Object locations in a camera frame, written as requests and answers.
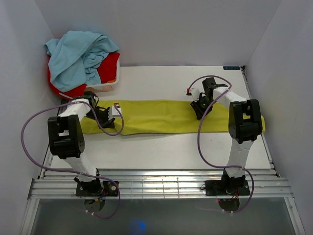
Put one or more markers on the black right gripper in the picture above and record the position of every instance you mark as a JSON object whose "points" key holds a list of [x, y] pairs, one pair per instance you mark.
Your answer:
{"points": [[199, 111]]}

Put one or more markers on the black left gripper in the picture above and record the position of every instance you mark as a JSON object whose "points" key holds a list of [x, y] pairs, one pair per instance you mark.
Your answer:
{"points": [[107, 123]]}

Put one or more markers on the yellow-green trousers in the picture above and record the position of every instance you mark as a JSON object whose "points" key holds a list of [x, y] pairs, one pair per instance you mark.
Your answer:
{"points": [[160, 117]]}

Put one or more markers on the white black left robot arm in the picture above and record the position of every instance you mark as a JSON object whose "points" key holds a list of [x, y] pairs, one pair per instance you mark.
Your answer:
{"points": [[66, 139]]}

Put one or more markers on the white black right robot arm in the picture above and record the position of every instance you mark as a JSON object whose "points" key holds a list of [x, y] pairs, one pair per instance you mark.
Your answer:
{"points": [[244, 126]]}

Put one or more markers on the white plastic laundry basket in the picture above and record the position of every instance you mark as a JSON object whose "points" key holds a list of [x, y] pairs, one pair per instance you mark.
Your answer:
{"points": [[106, 87]]}

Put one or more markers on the red garment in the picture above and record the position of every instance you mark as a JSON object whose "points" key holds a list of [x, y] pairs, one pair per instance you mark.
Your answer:
{"points": [[106, 71]]}

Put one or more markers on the blue logo sticker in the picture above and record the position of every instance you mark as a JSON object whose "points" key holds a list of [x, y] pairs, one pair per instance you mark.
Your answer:
{"points": [[229, 68]]}

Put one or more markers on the light blue garment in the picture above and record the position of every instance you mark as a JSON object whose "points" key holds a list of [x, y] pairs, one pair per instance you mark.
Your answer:
{"points": [[75, 57]]}

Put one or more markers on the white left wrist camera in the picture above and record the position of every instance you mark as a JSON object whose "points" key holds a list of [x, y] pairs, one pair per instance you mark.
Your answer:
{"points": [[115, 111]]}

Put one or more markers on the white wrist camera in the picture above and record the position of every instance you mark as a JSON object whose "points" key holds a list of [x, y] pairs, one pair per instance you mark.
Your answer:
{"points": [[194, 93], [115, 111]]}

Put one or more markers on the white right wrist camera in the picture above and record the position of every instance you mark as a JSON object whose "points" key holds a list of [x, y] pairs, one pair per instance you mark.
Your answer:
{"points": [[194, 93]]}

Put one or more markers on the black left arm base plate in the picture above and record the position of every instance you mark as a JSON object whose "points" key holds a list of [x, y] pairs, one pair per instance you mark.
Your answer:
{"points": [[96, 189]]}

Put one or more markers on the white wire grid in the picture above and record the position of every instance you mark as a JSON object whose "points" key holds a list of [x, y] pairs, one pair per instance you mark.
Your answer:
{"points": [[162, 189]]}

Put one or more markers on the aluminium table frame rails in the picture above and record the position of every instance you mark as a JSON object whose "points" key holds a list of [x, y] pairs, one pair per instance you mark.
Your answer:
{"points": [[165, 167]]}

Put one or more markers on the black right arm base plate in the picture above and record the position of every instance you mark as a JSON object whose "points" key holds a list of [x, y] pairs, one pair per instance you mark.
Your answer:
{"points": [[216, 188]]}

